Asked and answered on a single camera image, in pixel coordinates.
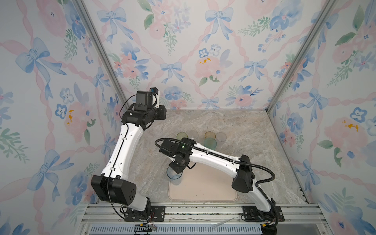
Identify small green glass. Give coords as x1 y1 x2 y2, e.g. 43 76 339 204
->
176 132 188 140

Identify tall blue plastic glass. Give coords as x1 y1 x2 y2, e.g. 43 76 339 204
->
166 166 183 186

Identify teal textured plastic glass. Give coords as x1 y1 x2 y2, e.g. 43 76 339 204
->
204 138 217 150

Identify frosted clear glass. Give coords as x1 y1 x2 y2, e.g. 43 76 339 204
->
215 132 227 146

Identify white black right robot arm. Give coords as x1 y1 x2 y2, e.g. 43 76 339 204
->
155 138 279 226

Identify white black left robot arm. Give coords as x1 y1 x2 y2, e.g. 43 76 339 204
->
91 105 166 220

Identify beige rectangular tray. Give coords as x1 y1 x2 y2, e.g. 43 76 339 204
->
168 163 238 202

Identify small amber glass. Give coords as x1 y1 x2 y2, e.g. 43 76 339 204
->
204 131 216 139

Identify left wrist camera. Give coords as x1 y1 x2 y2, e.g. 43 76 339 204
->
134 87 159 111

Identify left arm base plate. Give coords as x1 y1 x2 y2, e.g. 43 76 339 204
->
125 206 165 222

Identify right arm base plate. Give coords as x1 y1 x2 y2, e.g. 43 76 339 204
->
242 206 285 222

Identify aluminium frame rail front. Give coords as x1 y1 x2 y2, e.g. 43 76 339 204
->
76 203 333 235

